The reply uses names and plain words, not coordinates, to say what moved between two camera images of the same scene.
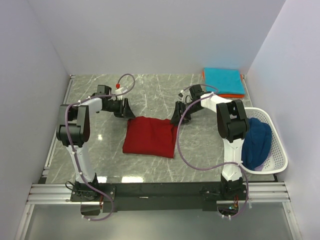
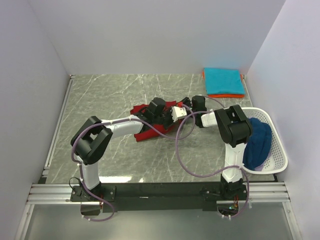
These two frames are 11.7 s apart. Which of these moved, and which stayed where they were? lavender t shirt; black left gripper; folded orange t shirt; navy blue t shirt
Moved: black left gripper
Stayed: navy blue t shirt; lavender t shirt; folded orange t shirt
